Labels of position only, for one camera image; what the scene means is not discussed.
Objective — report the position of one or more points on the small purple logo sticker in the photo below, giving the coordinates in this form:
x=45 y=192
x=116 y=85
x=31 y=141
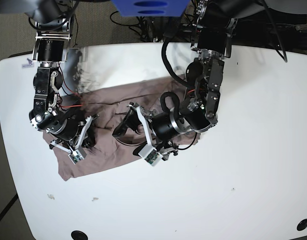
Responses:
x=29 y=64

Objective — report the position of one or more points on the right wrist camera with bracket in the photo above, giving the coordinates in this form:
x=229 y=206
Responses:
x=77 y=156

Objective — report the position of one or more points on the mauve T-shirt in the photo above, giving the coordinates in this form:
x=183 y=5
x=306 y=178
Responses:
x=115 y=138

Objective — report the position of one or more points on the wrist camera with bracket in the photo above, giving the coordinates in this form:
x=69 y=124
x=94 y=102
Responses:
x=77 y=156
x=153 y=149

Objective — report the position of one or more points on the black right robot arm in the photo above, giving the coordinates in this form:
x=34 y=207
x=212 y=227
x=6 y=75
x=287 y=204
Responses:
x=53 y=21

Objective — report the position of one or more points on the blue plastic mount plate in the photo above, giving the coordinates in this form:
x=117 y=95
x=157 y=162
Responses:
x=154 y=8

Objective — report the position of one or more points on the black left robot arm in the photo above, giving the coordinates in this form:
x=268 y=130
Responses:
x=212 y=31

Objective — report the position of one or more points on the black table cable grommet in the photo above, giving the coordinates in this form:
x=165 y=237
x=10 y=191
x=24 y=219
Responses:
x=302 y=225

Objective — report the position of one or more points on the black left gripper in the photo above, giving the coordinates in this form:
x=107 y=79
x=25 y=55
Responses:
x=162 y=126

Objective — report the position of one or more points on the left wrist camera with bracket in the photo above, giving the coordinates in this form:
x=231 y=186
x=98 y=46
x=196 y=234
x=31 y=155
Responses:
x=153 y=149

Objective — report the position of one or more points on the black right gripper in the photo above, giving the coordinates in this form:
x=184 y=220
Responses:
x=55 y=122

